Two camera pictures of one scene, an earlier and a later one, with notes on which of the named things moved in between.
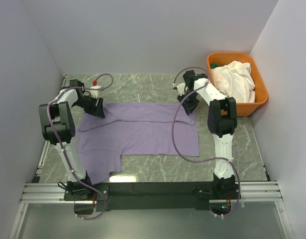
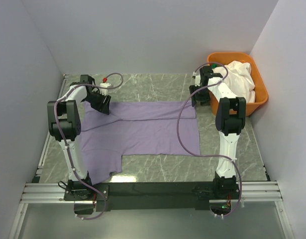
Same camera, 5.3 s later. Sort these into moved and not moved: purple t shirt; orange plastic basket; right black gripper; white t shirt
Moved: right black gripper
Not moved: orange plastic basket; white t shirt; purple t shirt
